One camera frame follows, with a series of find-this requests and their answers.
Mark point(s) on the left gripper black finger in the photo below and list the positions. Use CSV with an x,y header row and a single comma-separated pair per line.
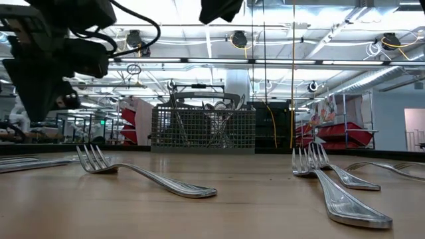
x,y
30,86
56,83

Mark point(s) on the white board panel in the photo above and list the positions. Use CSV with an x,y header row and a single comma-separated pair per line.
x,y
146,123

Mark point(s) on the silver air duct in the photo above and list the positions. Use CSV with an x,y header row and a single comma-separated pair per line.
x,y
372,78

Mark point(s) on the long ceiling light strip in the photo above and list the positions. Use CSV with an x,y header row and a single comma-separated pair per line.
x,y
199,60

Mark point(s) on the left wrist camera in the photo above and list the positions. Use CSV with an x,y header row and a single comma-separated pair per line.
x,y
23,23

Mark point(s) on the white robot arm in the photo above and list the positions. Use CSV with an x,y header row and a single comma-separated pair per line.
x,y
15,117

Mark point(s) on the silver spoon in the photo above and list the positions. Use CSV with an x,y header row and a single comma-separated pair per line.
x,y
221,105
209,106
241,102

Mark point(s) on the metal rack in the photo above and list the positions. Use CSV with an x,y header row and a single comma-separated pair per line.
x,y
344,113

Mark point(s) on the red bin shelf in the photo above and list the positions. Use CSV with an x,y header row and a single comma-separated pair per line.
x,y
332,132

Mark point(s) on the black power box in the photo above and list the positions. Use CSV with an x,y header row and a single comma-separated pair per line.
x,y
282,126

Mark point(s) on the grey plastic silverware basket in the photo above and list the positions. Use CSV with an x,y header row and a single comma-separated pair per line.
x,y
199,150

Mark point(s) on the white column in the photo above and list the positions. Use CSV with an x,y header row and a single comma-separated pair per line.
x,y
237,83

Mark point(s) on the silver fork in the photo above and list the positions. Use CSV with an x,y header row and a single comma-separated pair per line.
x,y
186,189
415,177
357,182
408,164
348,209

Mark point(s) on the red storage bins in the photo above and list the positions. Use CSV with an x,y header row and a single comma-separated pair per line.
x,y
129,117

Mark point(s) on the colourful poster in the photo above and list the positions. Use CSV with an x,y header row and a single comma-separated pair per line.
x,y
327,111

